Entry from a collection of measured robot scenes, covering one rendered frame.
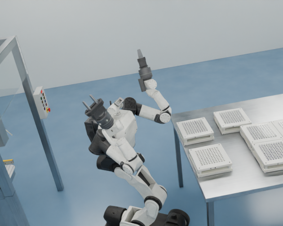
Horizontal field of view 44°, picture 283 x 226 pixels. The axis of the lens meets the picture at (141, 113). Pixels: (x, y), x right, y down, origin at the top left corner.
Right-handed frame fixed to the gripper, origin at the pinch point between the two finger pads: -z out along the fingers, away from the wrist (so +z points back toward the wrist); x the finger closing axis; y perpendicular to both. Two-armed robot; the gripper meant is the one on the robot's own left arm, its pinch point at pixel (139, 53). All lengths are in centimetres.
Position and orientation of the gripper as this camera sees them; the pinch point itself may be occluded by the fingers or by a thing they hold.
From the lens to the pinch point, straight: 249.9
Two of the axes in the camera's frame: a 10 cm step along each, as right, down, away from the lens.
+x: 0.4, 1.3, -9.9
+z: 2.9, 9.5, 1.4
